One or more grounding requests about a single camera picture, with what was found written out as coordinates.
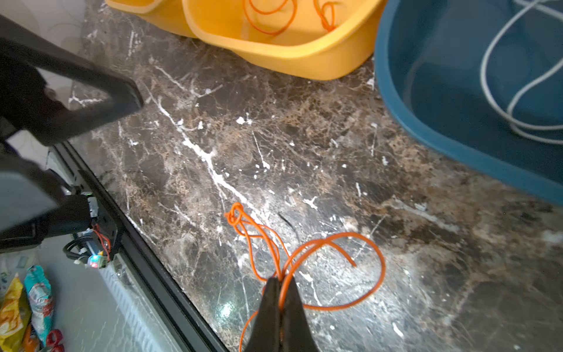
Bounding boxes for white cable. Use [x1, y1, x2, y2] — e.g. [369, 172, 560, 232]
[479, 0, 563, 146]

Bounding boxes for red handled scissors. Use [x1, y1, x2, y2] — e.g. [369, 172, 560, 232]
[45, 329, 65, 352]

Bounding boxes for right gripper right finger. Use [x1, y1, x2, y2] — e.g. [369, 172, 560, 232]
[281, 279, 318, 352]

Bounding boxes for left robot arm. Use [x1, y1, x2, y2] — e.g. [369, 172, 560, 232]
[1, 17, 144, 252]

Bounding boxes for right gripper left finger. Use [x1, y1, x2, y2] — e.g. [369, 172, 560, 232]
[244, 277, 281, 352]

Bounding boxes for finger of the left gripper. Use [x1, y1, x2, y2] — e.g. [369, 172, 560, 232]
[1, 17, 144, 146]

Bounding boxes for teal plastic tray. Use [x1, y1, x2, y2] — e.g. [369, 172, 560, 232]
[374, 1, 562, 205]

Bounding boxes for left yellow plastic tray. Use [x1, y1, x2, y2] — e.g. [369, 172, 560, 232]
[105, 0, 196, 38]

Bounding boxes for colourful snack bags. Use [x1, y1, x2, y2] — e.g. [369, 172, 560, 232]
[1, 265, 54, 351]

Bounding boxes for yellow plastic tray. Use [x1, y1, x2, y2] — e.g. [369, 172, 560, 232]
[182, 1, 386, 81]
[105, 0, 196, 38]

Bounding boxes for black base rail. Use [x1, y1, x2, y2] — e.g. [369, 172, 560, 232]
[50, 142, 227, 351]

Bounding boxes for middle yellow plastic tray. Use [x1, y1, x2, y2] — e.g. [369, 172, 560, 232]
[182, 1, 386, 81]

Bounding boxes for orange cable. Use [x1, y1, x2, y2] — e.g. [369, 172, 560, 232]
[223, 0, 387, 352]

